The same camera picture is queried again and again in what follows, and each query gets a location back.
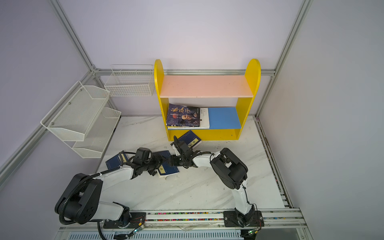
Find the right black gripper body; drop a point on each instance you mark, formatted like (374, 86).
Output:
(184, 160)

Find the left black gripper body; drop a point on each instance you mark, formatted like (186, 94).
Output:
(147, 164)

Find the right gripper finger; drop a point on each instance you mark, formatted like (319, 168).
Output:
(177, 142)
(175, 161)

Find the navy bagua book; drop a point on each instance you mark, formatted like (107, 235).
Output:
(190, 139)

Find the navy book yellow label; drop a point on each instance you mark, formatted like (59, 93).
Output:
(165, 169)

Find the purple illustrated book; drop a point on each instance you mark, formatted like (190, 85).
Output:
(183, 116)

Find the white book brown bars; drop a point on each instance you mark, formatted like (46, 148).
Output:
(204, 121)

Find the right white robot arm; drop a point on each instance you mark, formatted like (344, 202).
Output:
(230, 170)

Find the navy book under left arm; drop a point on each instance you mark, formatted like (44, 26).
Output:
(118, 160)

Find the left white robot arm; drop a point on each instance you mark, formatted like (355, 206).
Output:
(81, 201)

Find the yellow pink blue bookshelf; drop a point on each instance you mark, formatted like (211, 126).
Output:
(229, 98)

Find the white mesh two-tier rack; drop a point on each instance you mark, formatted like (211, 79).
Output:
(83, 121)

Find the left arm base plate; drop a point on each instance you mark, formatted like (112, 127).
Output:
(127, 221)

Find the white wire basket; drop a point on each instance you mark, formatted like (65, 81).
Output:
(131, 81)

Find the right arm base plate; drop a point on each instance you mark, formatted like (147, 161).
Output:
(236, 219)

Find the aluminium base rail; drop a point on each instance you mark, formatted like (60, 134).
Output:
(270, 224)

